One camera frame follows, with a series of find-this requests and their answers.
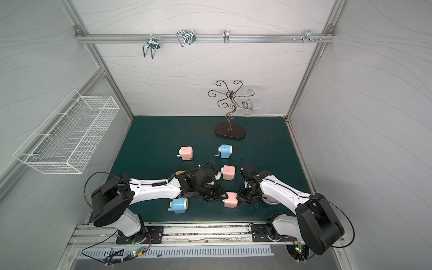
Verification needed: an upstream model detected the pink sharpener front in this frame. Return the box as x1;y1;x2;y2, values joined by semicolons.
223;192;238;208

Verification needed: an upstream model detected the pink sharpener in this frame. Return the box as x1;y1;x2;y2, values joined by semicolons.
223;192;238;208
177;146;194;161
220;165;236;181

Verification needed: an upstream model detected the blue sharpener front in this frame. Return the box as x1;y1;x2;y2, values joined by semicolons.
168;198;189;214

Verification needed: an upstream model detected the blue sharpener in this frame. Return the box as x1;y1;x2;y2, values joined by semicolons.
215;144;233;159
168;198;189;214

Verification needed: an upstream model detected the blue sharpener back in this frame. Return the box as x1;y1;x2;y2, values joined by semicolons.
215;144;233;159

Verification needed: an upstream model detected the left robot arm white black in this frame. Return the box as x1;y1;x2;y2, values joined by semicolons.
91;162;229;237

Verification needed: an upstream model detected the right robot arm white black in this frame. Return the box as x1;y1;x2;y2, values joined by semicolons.
237;164;345;255

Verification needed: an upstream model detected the purple bowl right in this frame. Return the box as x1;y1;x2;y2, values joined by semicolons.
262;196;280;205

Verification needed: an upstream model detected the dark green table mat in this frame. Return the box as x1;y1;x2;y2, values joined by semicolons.
102;116;310;222

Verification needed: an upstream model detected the brown scroll metal stand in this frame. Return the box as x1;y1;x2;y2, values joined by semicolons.
208;80;246;139

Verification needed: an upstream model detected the clear wine glass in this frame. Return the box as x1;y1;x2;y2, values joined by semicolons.
242;89;255;117

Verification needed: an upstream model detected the metal hook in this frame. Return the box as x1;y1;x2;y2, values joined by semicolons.
176;29;196;47
222;30;230;44
142;37;160;59
292;30;322;43

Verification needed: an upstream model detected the metal hook right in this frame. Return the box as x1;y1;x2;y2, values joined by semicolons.
292;30;322;43

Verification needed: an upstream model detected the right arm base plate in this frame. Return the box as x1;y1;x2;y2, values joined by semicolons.
247;223;297;243

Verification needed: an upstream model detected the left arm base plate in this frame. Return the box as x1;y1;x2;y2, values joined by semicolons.
116;226;164;245

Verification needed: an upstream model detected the aluminium front rail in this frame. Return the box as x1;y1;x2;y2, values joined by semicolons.
66;220;345;249

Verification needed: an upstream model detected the white wire basket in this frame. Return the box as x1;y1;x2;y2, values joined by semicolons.
13;90;119;174

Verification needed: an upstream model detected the aluminium crossbar rail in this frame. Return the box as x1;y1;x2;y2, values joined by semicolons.
75;32;336;45

